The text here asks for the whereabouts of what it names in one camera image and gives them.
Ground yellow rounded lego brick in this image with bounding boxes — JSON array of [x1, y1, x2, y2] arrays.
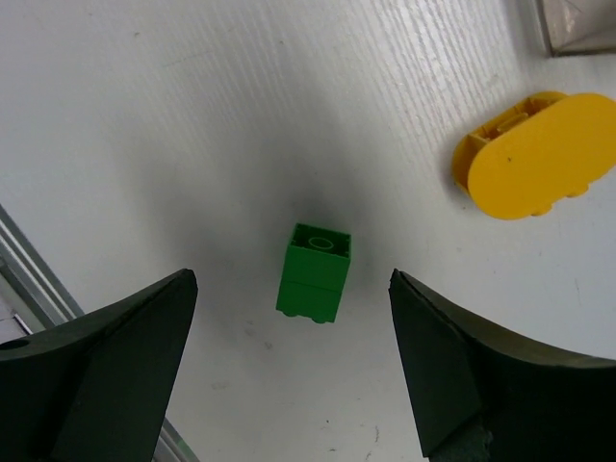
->
[[451, 91, 615, 220]]

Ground green lego brick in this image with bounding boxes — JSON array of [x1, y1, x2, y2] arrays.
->
[[275, 223, 351, 323]]

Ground aluminium table edge rail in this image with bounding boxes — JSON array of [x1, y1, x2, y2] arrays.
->
[[1, 214, 195, 461]]

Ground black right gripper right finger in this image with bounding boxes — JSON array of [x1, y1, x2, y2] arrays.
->
[[389, 270, 615, 461]]

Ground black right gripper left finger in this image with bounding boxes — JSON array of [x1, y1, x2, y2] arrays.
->
[[1, 269, 197, 461]]

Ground clear front container bin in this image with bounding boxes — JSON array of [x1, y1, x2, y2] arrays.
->
[[531, 0, 615, 58]]

